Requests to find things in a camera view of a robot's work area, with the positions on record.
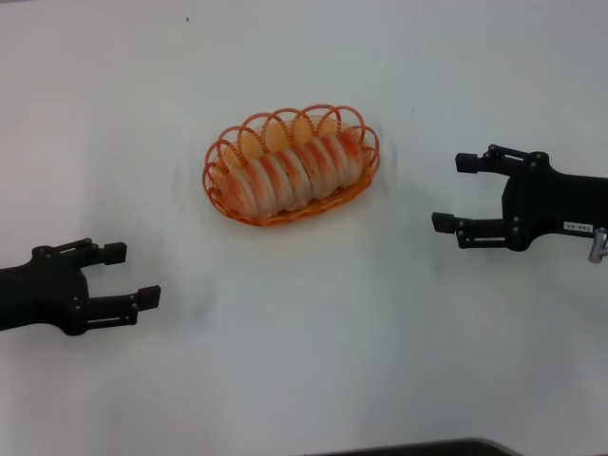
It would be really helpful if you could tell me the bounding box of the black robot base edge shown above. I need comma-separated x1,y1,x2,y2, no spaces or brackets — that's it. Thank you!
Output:
308,437,523,456

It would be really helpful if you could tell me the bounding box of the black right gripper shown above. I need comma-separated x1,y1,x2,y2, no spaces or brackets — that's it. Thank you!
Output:
430,143,608,252

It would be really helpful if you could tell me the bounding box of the orange white striped bread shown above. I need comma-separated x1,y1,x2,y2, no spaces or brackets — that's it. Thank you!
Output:
220,130,365,219

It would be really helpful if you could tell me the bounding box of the orange plastic woven basket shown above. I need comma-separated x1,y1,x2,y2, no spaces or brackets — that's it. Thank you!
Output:
202,103,381,227

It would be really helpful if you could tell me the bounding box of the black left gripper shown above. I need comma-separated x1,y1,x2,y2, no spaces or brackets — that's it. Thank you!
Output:
0,237,162,337

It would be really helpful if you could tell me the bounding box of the silver metal clamp screw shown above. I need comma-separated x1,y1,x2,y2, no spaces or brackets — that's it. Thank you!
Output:
587,227,608,263

